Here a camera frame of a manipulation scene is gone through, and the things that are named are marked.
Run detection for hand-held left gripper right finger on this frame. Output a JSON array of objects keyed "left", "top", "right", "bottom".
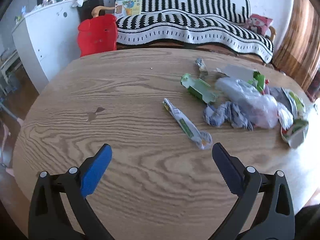
[{"left": 212, "top": 142, "right": 295, "bottom": 240}]

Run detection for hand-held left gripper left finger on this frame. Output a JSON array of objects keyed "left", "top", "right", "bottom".
[{"left": 28, "top": 144, "right": 113, "bottom": 240}]

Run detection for blue white crumpled wrapper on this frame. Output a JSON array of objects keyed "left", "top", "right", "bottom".
[{"left": 203, "top": 101, "right": 254, "bottom": 132}]

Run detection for long green white wrapper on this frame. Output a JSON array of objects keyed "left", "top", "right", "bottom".
[{"left": 162, "top": 98, "right": 213, "bottom": 150}]

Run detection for clear plastic bag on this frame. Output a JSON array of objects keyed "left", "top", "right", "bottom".
[{"left": 215, "top": 76, "right": 279, "bottom": 130}]

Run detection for green-white torn packaging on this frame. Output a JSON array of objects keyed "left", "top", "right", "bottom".
[{"left": 280, "top": 119, "right": 310, "bottom": 148}]

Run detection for silver foil wrapper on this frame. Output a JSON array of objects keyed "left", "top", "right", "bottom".
[{"left": 277, "top": 102, "right": 294, "bottom": 130}]

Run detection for green white carton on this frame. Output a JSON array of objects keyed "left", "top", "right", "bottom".
[{"left": 180, "top": 73, "right": 218, "bottom": 105}]

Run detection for green red wrapper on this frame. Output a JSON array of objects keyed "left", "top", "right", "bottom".
[{"left": 247, "top": 71, "right": 269, "bottom": 93}]

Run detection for green white torn wrapper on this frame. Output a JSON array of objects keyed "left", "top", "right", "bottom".
[{"left": 287, "top": 89, "right": 307, "bottom": 117}]

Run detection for grey cardboard piece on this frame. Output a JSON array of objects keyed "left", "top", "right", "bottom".
[{"left": 216, "top": 64, "right": 258, "bottom": 80}]

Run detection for small silver green wrapper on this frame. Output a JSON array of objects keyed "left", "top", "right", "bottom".
[{"left": 195, "top": 57, "right": 209, "bottom": 78}]

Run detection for red plastic chair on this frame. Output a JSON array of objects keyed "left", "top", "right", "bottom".
[{"left": 77, "top": 14, "right": 118, "bottom": 57}]

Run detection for white metal rack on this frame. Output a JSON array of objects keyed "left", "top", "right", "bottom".
[{"left": 0, "top": 50, "right": 20, "bottom": 93}]

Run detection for black white striped sofa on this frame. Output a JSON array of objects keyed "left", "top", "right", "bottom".
[{"left": 115, "top": 0, "right": 274, "bottom": 64}]

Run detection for white cabinet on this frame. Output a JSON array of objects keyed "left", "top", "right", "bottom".
[{"left": 11, "top": 0, "right": 83, "bottom": 87}]

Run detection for pink cartoon pillow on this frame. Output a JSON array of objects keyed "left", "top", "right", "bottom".
[{"left": 244, "top": 14, "right": 273, "bottom": 37}]

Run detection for wooden sofa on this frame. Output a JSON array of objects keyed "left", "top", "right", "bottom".
[{"left": 91, "top": 5, "right": 278, "bottom": 67}]

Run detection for black side cabinet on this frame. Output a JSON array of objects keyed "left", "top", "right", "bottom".
[{"left": 77, "top": 0, "right": 104, "bottom": 23}]

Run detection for colourful children's book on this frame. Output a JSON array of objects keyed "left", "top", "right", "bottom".
[{"left": 114, "top": 0, "right": 142, "bottom": 18}]

